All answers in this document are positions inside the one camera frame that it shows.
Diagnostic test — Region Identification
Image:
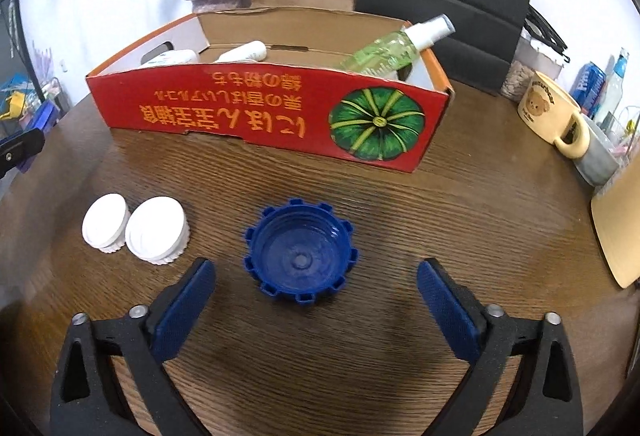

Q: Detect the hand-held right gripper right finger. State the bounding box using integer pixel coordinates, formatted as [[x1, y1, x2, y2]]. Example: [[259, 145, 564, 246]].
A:
[[416, 257, 585, 436]]

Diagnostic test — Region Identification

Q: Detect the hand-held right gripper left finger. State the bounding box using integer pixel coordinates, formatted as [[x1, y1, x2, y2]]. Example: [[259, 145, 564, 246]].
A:
[[50, 257, 217, 436]]

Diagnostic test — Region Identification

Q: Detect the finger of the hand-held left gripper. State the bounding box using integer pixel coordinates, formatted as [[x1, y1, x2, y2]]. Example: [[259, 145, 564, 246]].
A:
[[0, 128, 46, 179]]

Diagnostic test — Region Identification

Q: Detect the blue notched cap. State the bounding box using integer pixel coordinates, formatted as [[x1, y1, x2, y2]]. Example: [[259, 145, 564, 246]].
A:
[[243, 198, 359, 305]]

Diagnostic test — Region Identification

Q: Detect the orange cardboard box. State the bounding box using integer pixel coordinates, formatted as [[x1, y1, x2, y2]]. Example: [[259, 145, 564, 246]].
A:
[[84, 6, 455, 175]]

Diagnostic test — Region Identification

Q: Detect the white plastic bottle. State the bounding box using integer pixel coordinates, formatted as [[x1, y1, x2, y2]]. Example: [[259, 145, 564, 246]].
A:
[[214, 40, 267, 63]]

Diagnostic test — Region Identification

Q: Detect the green spray bottle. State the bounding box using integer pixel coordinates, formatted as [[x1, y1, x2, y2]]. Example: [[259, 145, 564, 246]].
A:
[[336, 14, 457, 79]]

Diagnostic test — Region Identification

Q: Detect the white ribbed cap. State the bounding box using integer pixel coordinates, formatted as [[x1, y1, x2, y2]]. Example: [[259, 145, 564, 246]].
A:
[[81, 193, 132, 255], [125, 197, 192, 265]]

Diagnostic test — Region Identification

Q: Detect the tan wooden board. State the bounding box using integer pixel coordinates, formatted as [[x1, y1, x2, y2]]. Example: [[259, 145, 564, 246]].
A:
[[591, 161, 640, 289]]

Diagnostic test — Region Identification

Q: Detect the grey mug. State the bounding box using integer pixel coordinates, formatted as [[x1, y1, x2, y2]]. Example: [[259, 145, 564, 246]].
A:
[[572, 116, 626, 187]]

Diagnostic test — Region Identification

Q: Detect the yellow bear mug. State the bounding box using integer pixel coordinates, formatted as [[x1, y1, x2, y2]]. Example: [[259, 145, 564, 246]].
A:
[[516, 70, 591, 160]]

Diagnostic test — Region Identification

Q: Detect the glass jar of nuts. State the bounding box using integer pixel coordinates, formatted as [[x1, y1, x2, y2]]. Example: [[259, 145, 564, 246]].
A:
[[500, 28, 563, 102]]

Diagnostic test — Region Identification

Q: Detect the blue drink can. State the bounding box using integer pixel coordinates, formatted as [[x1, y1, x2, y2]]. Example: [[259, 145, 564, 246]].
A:
[[567, 62, 608, 117]]

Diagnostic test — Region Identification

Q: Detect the clear bottle with blue label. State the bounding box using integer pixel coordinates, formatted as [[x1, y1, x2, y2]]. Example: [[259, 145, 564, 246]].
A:
[[597, 47, 630, 127]]

